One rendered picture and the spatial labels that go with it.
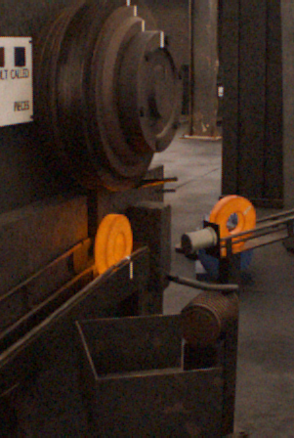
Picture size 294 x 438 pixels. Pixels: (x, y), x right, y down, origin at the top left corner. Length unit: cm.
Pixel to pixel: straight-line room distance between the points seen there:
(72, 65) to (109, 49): 10
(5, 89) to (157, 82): 35
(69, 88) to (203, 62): 911
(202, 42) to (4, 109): 919
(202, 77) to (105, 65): 908
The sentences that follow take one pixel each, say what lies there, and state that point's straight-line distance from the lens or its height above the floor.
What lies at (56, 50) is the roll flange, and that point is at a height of 121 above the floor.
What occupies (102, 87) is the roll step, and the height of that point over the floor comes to 113.
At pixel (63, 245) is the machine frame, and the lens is 171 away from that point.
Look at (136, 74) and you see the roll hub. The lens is 160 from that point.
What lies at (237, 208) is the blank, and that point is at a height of 75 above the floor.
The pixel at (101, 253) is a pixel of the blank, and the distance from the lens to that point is 176.
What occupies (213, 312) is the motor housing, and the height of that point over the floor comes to 51.
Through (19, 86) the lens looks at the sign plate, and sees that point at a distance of 158.
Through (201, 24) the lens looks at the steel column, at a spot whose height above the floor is 162.
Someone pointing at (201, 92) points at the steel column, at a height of 66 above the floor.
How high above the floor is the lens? 120
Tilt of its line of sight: 13 degrees down
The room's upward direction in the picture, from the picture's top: straight up
